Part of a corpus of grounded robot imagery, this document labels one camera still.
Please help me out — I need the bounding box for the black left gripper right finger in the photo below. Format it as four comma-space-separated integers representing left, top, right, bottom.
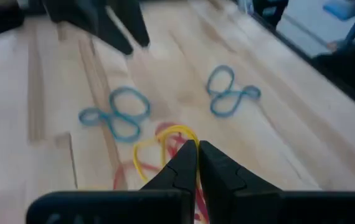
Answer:
199, 140, 355, 224

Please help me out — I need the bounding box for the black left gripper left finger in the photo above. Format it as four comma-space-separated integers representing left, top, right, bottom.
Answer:
26, 139, 199, 224

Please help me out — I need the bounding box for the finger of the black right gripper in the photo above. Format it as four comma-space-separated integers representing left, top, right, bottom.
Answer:
106, 0, 151, 49
42, 0, 134, 56

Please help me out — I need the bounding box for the red rubber band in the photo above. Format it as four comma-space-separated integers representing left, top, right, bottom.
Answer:
113, 121, 211, 224

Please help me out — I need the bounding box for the teal rubber band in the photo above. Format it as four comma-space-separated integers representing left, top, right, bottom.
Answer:
78, 107, 141, 143
206, 64, 236, 98
209, 85, 262, 118
107, 86, 151, 143

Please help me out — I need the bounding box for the yellow rubber band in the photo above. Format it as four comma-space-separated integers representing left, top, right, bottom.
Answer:
133, 124, 202, 187

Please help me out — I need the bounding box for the blue stool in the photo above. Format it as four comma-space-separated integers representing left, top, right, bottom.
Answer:
322, 0, 355, 47

